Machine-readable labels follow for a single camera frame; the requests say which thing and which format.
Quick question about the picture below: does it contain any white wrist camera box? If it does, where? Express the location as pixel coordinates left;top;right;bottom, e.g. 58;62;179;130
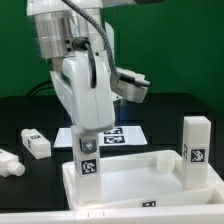
110;68;150;103

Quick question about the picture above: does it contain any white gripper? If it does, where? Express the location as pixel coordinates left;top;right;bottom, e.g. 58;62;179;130
50;52;115;154

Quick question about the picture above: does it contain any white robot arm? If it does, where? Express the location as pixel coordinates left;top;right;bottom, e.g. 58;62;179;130
27;0;150;156

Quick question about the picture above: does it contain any white frame rail front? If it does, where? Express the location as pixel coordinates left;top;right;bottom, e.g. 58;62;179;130
0;204;224;224

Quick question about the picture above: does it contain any white desk top tray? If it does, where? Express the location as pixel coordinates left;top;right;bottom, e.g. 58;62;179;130
62;150;224;210

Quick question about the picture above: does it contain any black cable at base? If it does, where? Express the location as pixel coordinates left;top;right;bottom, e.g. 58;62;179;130
25;79;54;97

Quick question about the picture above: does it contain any white marker plate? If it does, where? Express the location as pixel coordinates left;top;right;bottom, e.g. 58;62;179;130
54;126;148;148

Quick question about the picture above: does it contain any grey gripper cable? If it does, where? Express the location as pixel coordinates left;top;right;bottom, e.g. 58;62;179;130
61;0;151;90

